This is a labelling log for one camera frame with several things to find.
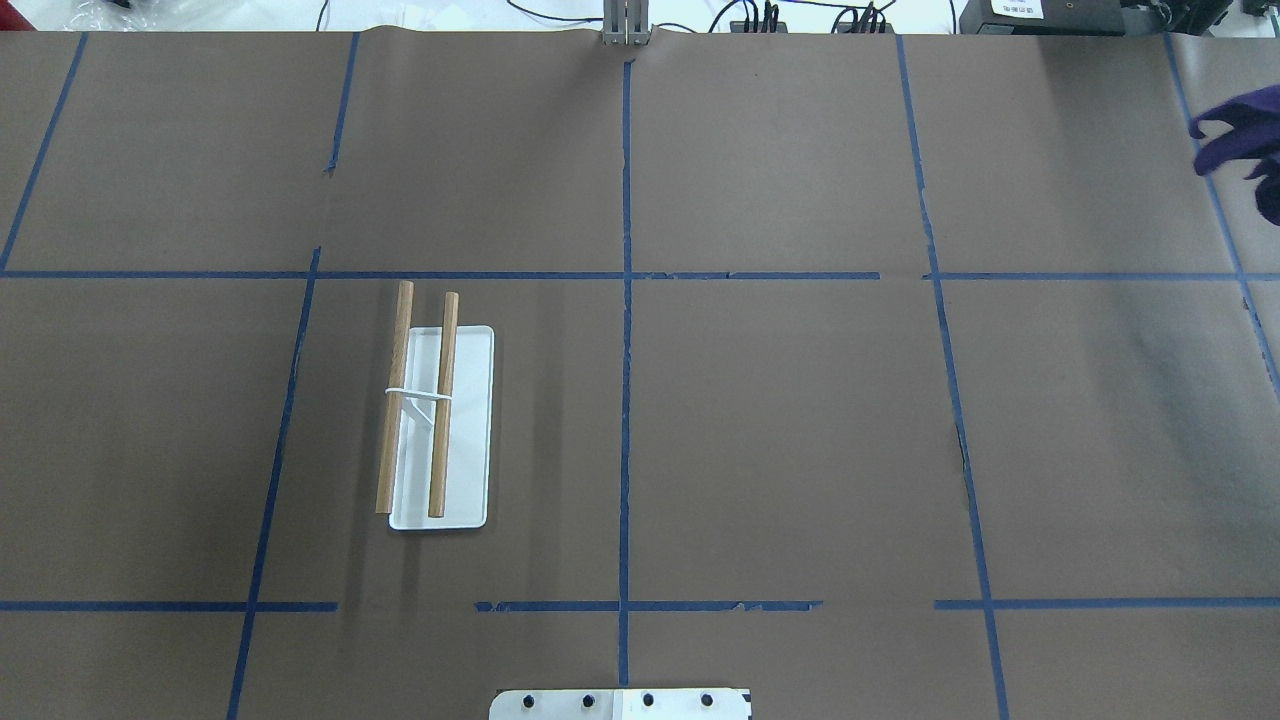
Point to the purple towel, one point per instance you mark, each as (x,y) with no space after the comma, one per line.
(1243,128)

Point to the black desktop computer box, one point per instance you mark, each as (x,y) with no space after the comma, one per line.
(1063,18)

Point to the aluminium frame post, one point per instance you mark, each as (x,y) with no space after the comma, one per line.
(626,22)

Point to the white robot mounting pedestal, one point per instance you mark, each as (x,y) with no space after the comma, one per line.
(623,703)

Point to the orange black cable hub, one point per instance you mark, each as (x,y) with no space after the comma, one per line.
(758,18)
(869,19)

